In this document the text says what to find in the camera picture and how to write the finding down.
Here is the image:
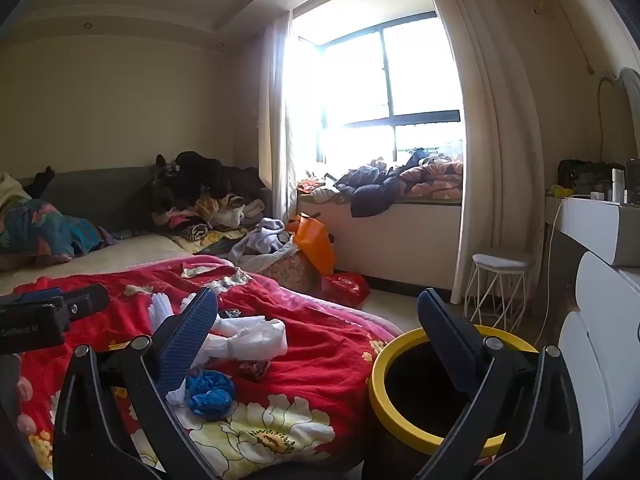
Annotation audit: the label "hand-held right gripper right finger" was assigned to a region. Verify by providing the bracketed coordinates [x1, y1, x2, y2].
[415, 287, 583, 480]

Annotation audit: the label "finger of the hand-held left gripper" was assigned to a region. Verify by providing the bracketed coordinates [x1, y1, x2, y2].
[50, 283, 111, 323]
[0, 287, 65, 311]

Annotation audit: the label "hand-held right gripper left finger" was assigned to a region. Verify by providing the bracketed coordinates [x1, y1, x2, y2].
[52, 287, 221, 480]

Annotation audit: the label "white tissue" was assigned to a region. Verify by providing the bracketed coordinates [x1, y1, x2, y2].
[165, 374, 191, 407]

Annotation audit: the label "yellow rimmed black trash bin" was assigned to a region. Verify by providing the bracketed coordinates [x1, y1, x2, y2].
[361, 325, 541, 480]

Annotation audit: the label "white plastic wrapper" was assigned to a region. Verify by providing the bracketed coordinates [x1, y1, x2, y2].
[192, 314, 289, 363]

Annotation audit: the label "dark snack wrapper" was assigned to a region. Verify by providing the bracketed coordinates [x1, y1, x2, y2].
[236, 359, 272, 382]

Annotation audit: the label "beige bed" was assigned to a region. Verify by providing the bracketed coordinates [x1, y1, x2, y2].
[0, 232, 196, 297]

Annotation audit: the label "grey headboard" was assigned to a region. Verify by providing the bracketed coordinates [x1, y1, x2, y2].
[15, 165, 161, 233]

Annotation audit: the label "white window seat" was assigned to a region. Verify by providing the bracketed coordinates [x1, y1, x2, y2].
[297, 195, 463, 291]

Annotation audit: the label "red plastic shopping bag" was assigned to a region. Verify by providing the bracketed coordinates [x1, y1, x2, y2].
[321, 271, 371, 309]

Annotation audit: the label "black cloth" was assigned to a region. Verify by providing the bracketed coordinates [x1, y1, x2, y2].
[22, 166, 57, 200]

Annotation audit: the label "white and lilac clothes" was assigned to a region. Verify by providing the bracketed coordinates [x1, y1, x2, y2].
[227, 217, 298, 266]

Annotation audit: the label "floral storage box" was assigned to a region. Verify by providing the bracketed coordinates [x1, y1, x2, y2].
[260, 250, 321, 293]

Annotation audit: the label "red floral blanket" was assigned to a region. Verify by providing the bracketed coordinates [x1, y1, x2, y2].
[10, 255, 401, 476]

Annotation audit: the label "orange paper bag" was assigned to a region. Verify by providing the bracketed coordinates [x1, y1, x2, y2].
[286, 212, 337, 277]

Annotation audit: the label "orange patterned quilt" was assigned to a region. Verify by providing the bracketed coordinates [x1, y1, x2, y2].
[397, 152, 465, 201]

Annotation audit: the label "dark navy jacket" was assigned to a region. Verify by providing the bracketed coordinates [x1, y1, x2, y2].
[334, 162, 406, 218]

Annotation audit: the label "pile of dark clothes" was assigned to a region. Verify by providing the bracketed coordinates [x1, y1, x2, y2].
[150, 150, 273, 251]

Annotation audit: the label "white drawer chest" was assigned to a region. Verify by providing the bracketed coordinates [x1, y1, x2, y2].
[557, 251, 640, 466]

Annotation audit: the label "cream curtain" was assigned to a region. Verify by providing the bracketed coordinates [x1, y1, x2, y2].
[415, 0, 546, 306]

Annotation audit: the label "white dressing table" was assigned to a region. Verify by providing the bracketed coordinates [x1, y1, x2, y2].
[545, 195, 640, 267]

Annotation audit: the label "small heap of clothes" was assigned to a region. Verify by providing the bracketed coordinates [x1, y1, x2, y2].
[297, 172, 348, 206]

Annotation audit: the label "black bag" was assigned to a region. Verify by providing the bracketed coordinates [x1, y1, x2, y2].
[557, 159, 626, 190]

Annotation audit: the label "dark patterned box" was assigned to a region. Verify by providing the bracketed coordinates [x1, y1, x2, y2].
[625, 160, 640, 206]

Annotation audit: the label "sheer white curtain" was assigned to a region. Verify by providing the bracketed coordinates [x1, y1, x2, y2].
[257, 10, 301, 221]

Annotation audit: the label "black framed window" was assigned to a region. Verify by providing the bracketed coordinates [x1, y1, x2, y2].
[290, 10, 463, 166]

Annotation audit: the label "wavy edged mirror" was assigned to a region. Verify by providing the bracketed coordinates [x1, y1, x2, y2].
[597, 66, 640, 163]

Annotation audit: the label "white wire stool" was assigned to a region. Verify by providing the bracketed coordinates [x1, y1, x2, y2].
[464, 252, 535, 333]

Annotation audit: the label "white charging cable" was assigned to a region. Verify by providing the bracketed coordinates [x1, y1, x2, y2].
[532, 194, 576, 348]

